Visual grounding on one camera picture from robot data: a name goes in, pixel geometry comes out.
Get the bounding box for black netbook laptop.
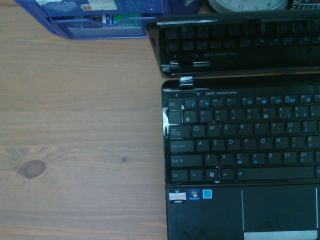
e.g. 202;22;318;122
144;9;320;240

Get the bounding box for blue mesh desk organizer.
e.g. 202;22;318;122
13;0;202;40

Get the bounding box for round white analog clock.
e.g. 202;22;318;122
206;0;290;14

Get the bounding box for black calculator with keys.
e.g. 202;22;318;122
291;0;320;11

